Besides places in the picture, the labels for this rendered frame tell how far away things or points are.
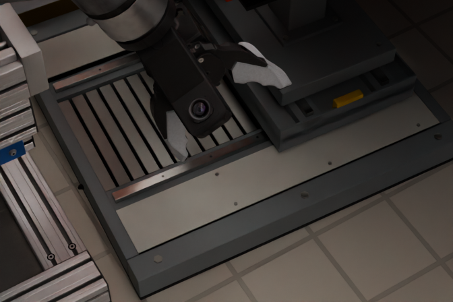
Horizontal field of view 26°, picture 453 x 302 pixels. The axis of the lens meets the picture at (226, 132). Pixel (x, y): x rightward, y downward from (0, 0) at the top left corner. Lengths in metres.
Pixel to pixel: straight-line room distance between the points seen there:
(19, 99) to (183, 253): 0.66
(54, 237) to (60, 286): 0.11
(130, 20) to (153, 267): 1.18
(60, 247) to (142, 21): 1.05
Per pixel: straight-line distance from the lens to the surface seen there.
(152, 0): 0.95
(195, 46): 1.01
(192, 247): 2.09
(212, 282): 2.14
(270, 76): 1.07
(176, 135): 1.08
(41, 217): 1.99
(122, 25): 0.95
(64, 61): 2.44
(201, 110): 0.95
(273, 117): 2.18
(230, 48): 1.03
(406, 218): 2.26
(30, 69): 1.53
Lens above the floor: 1.86
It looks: 52 degrees down
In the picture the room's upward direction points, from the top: straight up
